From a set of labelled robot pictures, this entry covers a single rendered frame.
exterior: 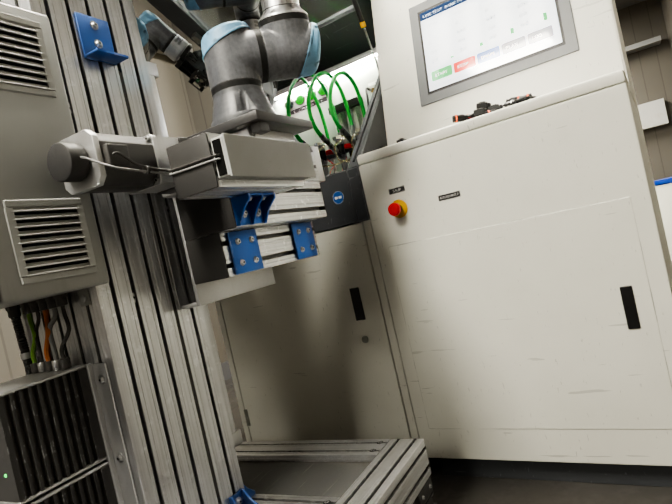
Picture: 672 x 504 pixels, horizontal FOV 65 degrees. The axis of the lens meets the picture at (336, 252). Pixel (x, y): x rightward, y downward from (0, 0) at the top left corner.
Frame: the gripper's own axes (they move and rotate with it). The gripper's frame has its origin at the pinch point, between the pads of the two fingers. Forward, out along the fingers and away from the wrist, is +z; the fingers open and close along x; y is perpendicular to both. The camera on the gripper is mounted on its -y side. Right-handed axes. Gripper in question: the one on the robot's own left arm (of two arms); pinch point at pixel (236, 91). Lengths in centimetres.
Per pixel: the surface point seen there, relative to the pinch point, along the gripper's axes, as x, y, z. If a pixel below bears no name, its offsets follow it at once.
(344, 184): 23, 28, 38
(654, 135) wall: -41, -510, 485
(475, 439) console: 27, 80, 100
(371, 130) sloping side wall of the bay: 28.9, 6.5, 37.4
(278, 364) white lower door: -28, 63, 62
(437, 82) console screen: 48, -9, 44
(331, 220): 14, 34, 42
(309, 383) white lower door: -19, 68, 71
